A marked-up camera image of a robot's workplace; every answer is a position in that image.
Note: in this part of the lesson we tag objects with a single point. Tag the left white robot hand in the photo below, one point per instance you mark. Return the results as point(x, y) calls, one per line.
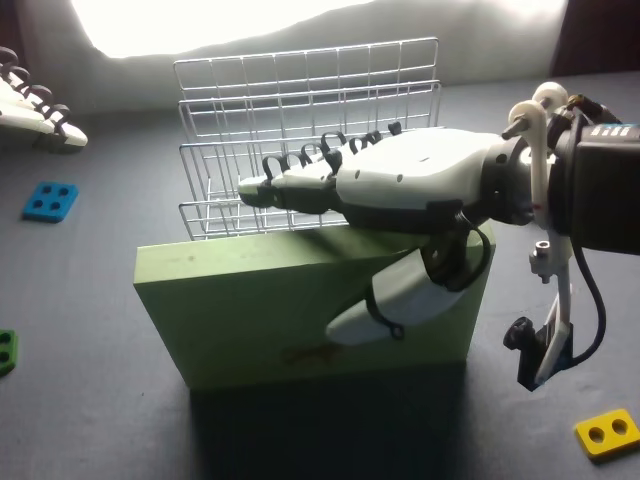
point(30, 115)

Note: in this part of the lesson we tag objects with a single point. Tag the yellow rectangular two-hole block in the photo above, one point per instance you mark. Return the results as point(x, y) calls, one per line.
point(607, 442)

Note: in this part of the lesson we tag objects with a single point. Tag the green block with holes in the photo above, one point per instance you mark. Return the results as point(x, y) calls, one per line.
point(12, 345)

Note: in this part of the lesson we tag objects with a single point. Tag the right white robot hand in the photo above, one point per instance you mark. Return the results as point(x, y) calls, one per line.
point(410, 170)

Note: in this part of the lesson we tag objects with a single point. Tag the white backdrop sheet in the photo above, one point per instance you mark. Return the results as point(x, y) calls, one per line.
point(350, 25)

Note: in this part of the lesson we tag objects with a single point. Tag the light green rectangular block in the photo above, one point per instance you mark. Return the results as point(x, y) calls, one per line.
point(240, 310)

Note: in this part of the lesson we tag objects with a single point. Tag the grey table cloth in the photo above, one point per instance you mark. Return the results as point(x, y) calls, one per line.
point(100, 425)

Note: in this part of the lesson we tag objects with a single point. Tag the blue square four-hole block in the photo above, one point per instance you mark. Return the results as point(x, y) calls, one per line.
point(50, 207)

